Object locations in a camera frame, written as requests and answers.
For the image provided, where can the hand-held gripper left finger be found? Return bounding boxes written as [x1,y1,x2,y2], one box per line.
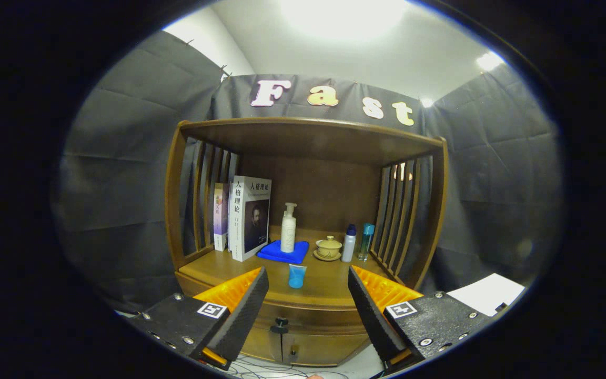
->
[128,266,270,372]

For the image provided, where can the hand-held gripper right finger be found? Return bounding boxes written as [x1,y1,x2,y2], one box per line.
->
[348,265,498,372]

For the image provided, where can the wooden drawer with black knob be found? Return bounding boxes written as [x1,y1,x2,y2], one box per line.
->
[253,303,369,337]

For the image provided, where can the blue and white tube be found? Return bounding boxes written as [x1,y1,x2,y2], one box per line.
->
[288,263,308,290]

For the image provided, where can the wooden countertop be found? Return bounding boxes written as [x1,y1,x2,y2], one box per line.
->
[177,226,414,311]

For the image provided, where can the wooden cabinet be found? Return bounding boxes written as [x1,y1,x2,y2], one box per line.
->
[165,117,449,367]

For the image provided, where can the blue folded cloth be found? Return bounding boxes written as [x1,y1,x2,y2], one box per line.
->
[256,240,310,265]

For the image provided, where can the white bottle with blue cap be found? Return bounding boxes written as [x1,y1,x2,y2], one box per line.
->
[341,224,357,263]

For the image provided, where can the teal bottle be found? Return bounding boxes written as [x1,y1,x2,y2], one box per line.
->
[358,223,376,262]

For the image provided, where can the yellow lidded teacup with saucer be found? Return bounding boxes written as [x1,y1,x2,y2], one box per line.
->
[312,235,344,262]

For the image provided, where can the white pump bottle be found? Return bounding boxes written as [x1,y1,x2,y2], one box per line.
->
[280,202,298,254]

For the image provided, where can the white book with portrait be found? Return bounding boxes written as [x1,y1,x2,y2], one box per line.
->
[228,175,272,263]

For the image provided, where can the purple book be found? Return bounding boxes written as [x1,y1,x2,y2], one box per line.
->
[213,182,230,252]

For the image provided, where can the white appliance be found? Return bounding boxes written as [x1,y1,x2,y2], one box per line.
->
[447,273,526,317]

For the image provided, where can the black backdrop cloth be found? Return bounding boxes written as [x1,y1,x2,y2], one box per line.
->
[50,31,567,314]

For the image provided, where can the large ceiling light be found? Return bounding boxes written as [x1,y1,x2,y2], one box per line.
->
[279,0,411,43]

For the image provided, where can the black floor cables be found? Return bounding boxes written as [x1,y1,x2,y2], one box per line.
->
[227,355,351,379]

